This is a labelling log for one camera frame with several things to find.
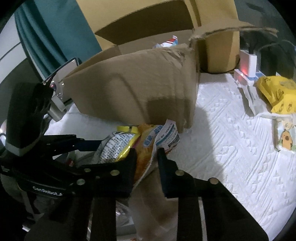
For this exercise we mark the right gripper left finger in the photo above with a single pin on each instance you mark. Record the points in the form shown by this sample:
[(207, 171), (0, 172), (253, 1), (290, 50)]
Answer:
[(115, 179)]

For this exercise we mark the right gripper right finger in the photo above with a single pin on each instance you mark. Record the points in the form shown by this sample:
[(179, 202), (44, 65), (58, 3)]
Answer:
[(177, 183)]

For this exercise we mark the brown bread package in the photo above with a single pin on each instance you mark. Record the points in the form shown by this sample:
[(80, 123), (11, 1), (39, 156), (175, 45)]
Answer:
[(155, 217)]

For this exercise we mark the yellow orange snack bag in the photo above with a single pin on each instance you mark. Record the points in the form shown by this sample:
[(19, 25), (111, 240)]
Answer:
[(145, 139)]

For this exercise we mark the silver blue chip bag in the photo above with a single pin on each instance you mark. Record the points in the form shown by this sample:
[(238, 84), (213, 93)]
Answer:
[(169, 43)]

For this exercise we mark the stainless steel tumbler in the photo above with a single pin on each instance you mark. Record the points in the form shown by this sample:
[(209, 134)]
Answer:
[(57, 109)]

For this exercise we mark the tablet in grey case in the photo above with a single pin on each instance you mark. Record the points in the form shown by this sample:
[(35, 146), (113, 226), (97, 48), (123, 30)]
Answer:
[(55, 80)]

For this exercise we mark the open cardboard box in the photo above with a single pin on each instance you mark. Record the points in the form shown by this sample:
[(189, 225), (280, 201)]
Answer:
[(147, 85)]

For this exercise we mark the capybara sticker packet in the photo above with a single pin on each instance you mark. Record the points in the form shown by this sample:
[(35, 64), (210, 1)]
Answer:
[(284, 134)]

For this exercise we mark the white power strip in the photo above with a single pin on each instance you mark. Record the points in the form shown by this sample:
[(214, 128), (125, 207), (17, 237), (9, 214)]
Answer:
[(254, 97)]

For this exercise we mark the teal curtain left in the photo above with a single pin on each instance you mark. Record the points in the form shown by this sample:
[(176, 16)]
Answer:
[(53, 32)]

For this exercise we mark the white charger red light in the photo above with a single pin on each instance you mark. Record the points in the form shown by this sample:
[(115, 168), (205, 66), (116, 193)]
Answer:
[(248, 63)]

